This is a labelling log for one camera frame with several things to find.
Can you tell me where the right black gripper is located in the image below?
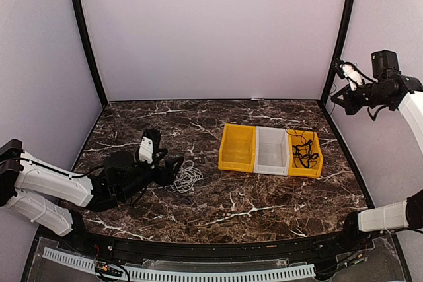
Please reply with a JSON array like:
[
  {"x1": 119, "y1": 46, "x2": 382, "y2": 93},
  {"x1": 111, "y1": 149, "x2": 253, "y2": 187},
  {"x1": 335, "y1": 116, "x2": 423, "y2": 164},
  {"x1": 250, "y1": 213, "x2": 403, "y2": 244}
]
[{"x1": 332, "y1": 82, "x2": 392, "y2": 114}]

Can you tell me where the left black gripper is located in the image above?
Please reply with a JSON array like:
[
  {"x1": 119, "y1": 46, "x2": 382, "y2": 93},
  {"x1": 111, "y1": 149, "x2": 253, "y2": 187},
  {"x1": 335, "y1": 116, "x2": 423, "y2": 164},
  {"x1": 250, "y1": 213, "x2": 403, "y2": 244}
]
[{"x1": 119, "y1": 156, "x2": 184, "y2": 201}]

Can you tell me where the white cable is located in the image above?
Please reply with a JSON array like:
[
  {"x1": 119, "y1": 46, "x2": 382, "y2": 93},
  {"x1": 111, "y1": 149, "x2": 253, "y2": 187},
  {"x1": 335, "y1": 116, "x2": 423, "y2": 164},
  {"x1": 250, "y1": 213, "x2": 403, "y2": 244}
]
[{"x1": 164, "y1": 159, "x2": 204, "y2": 194}]

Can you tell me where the thin black cable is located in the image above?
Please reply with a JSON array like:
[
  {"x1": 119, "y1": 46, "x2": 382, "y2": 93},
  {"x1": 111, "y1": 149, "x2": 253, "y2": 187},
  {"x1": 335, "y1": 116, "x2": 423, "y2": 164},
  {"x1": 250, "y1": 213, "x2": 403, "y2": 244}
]
[{"x1": 284, "y1": 126, "x2": 317, "y2": 146}]

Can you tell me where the yellow bin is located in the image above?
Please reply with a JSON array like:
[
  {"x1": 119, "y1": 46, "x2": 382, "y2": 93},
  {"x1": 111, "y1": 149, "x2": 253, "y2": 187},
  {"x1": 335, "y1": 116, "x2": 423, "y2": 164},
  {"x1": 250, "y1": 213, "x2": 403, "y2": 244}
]
[
  {"x1": 218, "y1": 123, "x2": 256, "y2": 173},
  {"x1": 286, "y1": 129, "x2": 323, "y2": 178}
]

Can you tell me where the thick black cable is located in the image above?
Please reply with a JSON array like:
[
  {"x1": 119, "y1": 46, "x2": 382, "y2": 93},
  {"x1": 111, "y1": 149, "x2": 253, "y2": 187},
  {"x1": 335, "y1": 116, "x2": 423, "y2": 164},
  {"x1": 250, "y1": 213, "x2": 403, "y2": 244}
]
[{"x1": 292, "y1": 139, "x2": 321, "y2": 170}]

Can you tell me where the white translucent bin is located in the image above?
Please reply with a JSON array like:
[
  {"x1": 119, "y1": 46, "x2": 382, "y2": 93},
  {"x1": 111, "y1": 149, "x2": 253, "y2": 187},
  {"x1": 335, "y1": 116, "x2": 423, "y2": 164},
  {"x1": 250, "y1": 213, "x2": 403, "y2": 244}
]
[{"x1": 254, "y1": 126, "x2": 290, "y2": 176}]

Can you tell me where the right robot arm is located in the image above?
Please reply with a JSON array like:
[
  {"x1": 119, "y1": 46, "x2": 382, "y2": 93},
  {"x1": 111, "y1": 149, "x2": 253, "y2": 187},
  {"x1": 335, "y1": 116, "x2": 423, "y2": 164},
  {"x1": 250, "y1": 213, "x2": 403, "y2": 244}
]
[{"x1": 330, "y1": 50, "x2": 422, "y2": 252}]

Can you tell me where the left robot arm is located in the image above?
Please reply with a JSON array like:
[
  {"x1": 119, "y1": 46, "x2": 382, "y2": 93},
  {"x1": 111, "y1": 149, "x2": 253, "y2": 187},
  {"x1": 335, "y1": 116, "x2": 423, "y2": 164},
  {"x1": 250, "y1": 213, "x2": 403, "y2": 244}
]
[{"x1": 1, "y1": 139, "x2": 184, "y2": 253}]

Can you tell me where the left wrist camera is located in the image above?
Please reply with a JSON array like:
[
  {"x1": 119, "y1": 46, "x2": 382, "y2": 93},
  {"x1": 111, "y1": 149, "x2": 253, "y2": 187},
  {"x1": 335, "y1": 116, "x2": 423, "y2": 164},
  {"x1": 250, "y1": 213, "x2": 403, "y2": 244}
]
[{"x1": 135, "y1": 128, "x2": 161, "y2": 164}]

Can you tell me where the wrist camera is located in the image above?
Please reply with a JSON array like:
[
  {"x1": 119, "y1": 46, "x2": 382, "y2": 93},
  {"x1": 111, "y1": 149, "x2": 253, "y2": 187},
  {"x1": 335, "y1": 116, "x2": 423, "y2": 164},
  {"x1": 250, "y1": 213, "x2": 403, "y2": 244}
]
[
  {"x1": 135, "y1": 128, "x2": 161, "y2": 164},
  {"x1": 332, "y1": 59, "x2": 365, "y2": 91}
]

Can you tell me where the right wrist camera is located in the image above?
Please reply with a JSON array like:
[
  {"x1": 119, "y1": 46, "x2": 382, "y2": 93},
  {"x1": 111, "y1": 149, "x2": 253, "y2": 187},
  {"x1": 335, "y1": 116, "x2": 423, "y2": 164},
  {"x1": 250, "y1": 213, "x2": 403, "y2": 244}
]
[{"x1": 332, "y1": 59, "x2": 365, "y2": 91}]

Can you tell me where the right black frame post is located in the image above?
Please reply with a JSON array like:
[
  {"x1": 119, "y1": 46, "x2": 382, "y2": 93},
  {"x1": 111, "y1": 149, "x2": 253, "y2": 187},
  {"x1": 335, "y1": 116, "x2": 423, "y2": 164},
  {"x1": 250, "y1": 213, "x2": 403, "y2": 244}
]
[{"x1": 319, "y1": 0, "x2": 354, "y2": 108}]

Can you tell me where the black frame post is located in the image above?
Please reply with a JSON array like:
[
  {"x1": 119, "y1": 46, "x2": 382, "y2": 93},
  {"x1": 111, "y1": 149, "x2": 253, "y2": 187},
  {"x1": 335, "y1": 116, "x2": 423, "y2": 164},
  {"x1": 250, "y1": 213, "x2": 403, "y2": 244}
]
[
  {"x1": 319, "y1": 0, "x2": 354, "y2": 108},
  {"x1": 71, "y1": 0, "x2": 108, "y2": 108}
]

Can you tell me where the white slotted cable duct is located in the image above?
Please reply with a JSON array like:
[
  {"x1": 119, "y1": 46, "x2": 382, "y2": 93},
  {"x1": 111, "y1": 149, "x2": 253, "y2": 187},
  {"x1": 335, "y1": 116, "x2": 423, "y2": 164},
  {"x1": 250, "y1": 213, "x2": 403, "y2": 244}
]
[{"x1": 42, "y1": 247, "x2": 315, "y2": 281}]

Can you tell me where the left black frame post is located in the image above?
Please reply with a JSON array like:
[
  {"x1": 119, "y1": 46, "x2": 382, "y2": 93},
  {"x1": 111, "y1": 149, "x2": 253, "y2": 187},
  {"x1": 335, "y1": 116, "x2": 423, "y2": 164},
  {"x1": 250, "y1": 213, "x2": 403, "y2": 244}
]
[{"x1": 71, "y1": 0, "x2": 108, "y2": 108}]

